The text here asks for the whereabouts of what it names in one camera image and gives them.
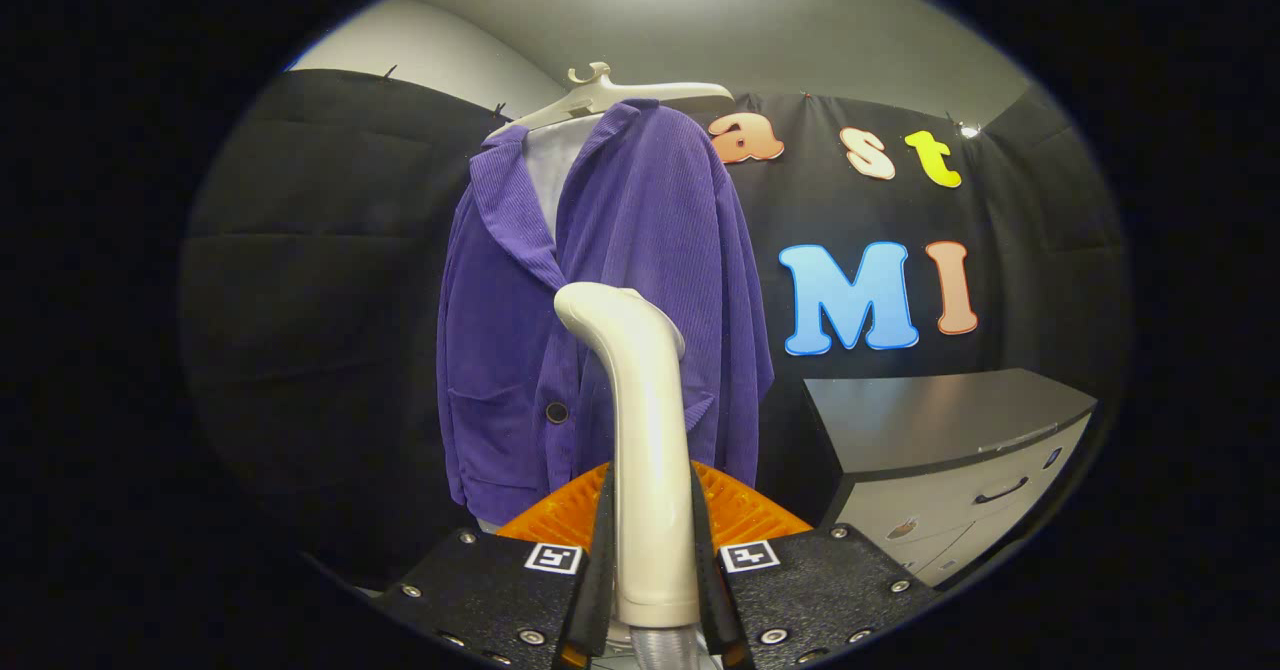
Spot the white garment steamer wand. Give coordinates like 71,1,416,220
553,282,701,629

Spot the white plastic clothes hanger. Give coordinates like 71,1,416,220
484,62,736,143

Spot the purple corduroy jacket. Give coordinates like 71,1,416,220
436,100,776,528

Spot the grey cabinet with dark top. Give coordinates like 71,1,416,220
803,368,1099,589

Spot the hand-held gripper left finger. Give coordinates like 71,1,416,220
375,460,616,670

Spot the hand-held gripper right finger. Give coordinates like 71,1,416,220
688,460,936,670

